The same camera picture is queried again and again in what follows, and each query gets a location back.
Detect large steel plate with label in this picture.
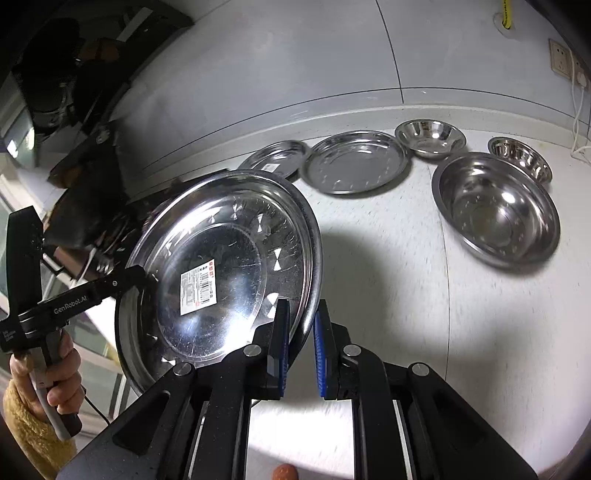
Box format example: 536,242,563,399
115,170,324,393

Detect large steel bowl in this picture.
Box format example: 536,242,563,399
432,152,561,270

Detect medium steel bowl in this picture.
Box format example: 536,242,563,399
394,119,467,161

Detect yellow fuzzy left sleeve forearm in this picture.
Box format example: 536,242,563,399
3,380,77,479

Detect person's left hand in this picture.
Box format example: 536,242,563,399
9,330,85,423

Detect medium steel plate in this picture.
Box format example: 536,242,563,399
298,130,410,195

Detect small steel plate with label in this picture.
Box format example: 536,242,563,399
238,140,311,178

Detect small steel bowl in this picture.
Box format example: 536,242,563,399
488,136,553,185

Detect white power cable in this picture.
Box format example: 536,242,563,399
568,55,591,163

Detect beige wall socket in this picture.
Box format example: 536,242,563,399
549,39,572,80

